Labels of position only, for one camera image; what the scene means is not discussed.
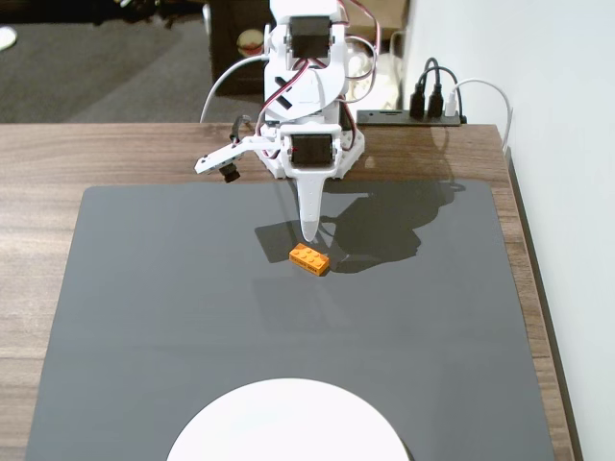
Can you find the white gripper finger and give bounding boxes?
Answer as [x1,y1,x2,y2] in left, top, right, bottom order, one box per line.
[295,177,327,243]

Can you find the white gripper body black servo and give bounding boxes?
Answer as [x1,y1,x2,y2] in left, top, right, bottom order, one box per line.
[278,123,344,181]

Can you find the orange lego block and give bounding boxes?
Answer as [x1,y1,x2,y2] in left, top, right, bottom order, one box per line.
[288,242,332,279]

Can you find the white round plate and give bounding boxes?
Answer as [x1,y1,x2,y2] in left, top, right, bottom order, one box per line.
[165,377,411,461]

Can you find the black usb hub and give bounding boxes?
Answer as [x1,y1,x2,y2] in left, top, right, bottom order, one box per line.
[356,109,468,128]

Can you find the white plastic bag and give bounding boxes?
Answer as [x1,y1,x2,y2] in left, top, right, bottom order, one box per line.
[345,29,407,113]

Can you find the red and white round object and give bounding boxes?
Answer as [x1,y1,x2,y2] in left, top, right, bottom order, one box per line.
[237,29,264,57]

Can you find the brown cardboard box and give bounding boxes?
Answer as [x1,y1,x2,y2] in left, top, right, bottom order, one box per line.
[346,0,409,31]

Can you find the dark grey table mat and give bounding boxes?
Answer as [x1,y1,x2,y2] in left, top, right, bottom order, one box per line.
[24,181,558,461]

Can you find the red black servo wire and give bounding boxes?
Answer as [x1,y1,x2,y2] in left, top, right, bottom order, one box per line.
[258,57,322,160]
[337,0,384,103]

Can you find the black camera cable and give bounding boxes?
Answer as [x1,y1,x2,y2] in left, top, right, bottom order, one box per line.
[229,114,253,146]

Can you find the wrist camera with white bracket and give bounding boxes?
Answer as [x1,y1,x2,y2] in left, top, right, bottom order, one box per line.
[193,135,283,184]

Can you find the white power cable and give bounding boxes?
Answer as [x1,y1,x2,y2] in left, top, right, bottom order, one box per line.
[198,56,266,125]

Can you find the black usb cable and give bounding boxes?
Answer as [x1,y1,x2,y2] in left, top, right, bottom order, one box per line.
[424,57,446,120]
[409,68,464,121]

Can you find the white usb cable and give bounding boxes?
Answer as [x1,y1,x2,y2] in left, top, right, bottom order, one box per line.
[444,78,514,155]

